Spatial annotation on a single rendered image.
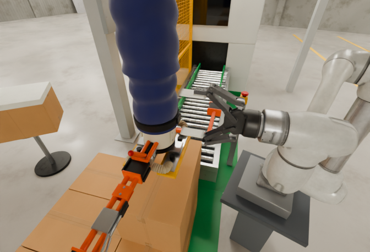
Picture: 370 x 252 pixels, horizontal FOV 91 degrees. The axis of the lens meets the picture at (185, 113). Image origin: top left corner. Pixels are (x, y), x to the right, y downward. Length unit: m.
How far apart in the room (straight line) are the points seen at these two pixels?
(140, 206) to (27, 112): 1.52
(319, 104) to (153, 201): 0.87
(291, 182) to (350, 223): 2.01
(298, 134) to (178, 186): 0.78
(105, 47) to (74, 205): 1.49
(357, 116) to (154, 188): 1.03
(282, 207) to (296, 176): 0.73
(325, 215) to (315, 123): 2.04
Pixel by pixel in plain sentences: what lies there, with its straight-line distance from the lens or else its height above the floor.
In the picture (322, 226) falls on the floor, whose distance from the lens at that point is 2.42.
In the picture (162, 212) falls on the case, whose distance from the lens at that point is 1.05.
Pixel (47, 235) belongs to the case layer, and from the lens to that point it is 1.69.
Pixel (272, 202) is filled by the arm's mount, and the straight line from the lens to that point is 1.30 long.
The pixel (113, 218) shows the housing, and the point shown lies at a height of 1.25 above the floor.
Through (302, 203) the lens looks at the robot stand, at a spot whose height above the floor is 0.75.
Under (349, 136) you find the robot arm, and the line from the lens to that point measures 0.54.
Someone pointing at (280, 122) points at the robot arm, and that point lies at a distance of 0.49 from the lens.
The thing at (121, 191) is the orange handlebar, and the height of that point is 1.25.
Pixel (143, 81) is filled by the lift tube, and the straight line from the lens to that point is 0.71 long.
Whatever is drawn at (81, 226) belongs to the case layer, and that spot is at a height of 0.54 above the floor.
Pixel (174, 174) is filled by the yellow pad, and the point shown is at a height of 1.13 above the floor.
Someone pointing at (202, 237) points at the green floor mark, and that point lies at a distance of 2.01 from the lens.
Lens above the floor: 1.89
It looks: 36 degrees down
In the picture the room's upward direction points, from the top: straight up
